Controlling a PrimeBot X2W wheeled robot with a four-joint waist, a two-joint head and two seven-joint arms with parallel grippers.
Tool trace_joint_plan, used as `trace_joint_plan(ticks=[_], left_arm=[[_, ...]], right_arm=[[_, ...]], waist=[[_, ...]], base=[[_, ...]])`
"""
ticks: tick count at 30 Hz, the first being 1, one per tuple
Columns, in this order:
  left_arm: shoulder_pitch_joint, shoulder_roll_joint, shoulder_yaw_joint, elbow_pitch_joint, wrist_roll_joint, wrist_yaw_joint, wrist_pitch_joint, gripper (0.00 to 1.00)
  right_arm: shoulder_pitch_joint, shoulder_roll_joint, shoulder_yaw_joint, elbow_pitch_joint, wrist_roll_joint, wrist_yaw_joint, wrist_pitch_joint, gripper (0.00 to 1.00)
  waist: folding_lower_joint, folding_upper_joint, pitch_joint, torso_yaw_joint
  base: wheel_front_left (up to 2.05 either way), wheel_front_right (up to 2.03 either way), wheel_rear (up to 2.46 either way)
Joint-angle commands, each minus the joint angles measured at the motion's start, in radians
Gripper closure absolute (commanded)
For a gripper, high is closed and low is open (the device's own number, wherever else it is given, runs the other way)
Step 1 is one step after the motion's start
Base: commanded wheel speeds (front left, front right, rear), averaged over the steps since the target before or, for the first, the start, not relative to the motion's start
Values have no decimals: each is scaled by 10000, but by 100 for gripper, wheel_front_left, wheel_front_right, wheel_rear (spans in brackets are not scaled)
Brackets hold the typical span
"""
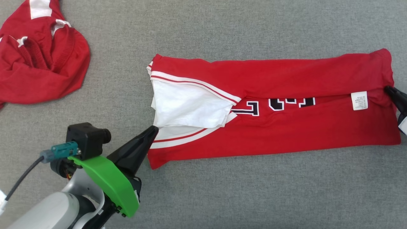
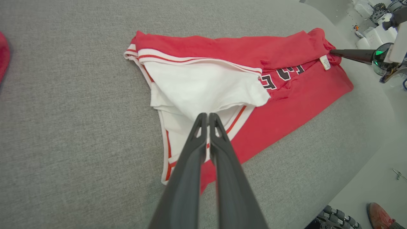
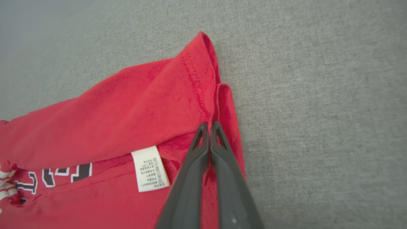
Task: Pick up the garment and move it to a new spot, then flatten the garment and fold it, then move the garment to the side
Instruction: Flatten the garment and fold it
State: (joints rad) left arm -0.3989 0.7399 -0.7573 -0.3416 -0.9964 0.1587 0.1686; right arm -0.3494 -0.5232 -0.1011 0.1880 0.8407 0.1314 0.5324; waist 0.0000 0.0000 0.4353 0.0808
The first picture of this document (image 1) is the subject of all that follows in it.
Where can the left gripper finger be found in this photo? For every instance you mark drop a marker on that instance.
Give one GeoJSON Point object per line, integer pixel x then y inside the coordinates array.
{"type": "Point", "coordinates": [133, 152]}

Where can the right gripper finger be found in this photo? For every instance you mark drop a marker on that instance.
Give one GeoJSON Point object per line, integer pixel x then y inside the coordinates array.
{"type": "Point", "coordinates": [400, 97]}

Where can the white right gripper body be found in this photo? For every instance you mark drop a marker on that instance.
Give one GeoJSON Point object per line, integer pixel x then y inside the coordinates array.
{"type": "Point", "coordinates": [403, 124]}

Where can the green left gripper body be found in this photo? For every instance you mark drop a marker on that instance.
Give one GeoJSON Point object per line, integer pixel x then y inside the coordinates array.
{"type": "Point", "coordinates": [108, 181]}

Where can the red basketball jersey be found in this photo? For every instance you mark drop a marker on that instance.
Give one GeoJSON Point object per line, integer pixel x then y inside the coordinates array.
{"type": "Point", "coordinates": [286, 133]}

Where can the red white-striped shorts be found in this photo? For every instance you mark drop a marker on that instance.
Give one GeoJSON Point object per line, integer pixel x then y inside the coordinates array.
{"type": "Point", "coordinates": [41, 73]}

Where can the grey fabric sofa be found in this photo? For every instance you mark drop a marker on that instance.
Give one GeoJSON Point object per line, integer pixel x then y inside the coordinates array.
{"type": "Point", "coordinates": [222, 197]}

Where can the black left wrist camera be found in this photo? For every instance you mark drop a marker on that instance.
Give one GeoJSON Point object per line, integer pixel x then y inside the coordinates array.
{"type": "Point", "coordinates": [86, 138]}

